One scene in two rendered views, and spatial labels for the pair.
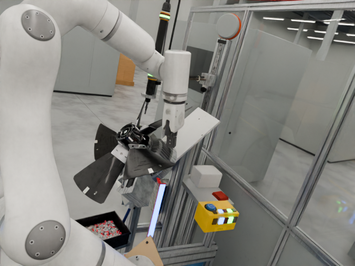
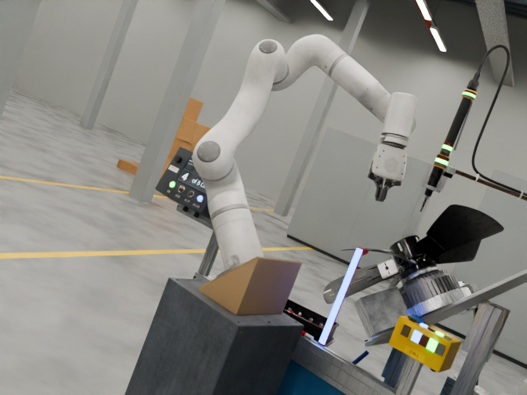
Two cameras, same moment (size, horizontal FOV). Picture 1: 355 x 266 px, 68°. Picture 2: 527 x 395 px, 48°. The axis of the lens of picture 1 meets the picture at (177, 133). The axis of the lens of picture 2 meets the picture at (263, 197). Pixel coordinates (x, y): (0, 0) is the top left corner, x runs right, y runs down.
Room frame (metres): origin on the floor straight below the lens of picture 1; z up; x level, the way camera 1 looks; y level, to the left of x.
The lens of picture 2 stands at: (-0.23, -1.48, 1.40)
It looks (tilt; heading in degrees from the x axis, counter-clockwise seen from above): 5 degrees down; 63
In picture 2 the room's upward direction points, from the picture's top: 21 degrees clockwise
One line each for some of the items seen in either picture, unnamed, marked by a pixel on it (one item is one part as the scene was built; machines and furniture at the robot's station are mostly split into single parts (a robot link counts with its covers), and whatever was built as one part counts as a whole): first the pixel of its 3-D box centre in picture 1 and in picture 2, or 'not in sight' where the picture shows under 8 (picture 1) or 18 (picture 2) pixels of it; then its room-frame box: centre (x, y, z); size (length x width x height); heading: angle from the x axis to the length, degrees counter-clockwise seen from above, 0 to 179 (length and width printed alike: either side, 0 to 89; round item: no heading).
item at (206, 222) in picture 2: not in sight; (201, 218); (0.59, 0.56, 1.04); 0.24 x 0.03 x 0.03; 118
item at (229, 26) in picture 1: (228, 26); not in sight; (1.85, -0.15, 1.88); 0.17 x 0.15 x 0.16; 28
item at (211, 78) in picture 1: (208, 79); not in sight; (1.76, -0.11, 1.53); 0.10 x 0.07 x 0.08; 153
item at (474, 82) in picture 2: (157, 51); (452, 135); (1.20, 0.17, 1.65); 0.04 x 0.04 x 0.46
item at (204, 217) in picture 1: (215, 216); (423, 344); (1.03, -0.26, 1.02); 0.16 x 0.10 x 0.11; 118
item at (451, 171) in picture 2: (151, 86); (437, 177); (1.21, 0.17, 1.49); 0.09 x 0.07 x 0.10; 153
